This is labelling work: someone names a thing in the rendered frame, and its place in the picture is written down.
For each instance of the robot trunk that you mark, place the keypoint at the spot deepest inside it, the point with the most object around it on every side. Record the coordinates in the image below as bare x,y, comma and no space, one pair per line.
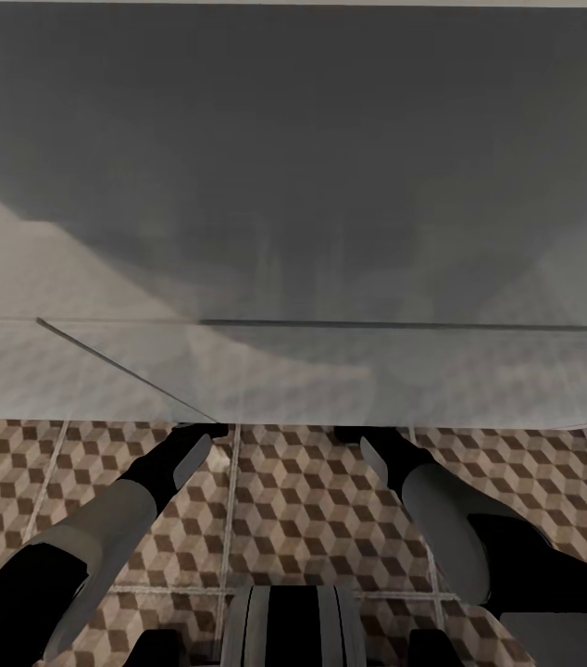
293,626

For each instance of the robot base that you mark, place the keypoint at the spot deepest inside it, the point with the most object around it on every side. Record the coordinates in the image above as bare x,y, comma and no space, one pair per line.
428,648

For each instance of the furniture sink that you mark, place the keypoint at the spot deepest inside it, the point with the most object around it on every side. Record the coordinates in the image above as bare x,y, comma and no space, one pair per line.
303,212

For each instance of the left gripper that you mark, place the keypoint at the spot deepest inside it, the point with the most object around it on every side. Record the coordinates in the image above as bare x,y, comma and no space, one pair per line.
218,430

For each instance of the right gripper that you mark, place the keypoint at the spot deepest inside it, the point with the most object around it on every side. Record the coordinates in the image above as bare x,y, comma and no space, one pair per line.
347,434

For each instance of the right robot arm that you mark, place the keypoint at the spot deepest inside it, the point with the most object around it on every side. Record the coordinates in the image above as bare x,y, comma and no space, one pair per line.
488,553

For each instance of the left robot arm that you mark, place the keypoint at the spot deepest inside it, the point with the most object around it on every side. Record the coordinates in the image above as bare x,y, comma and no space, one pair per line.
51,586

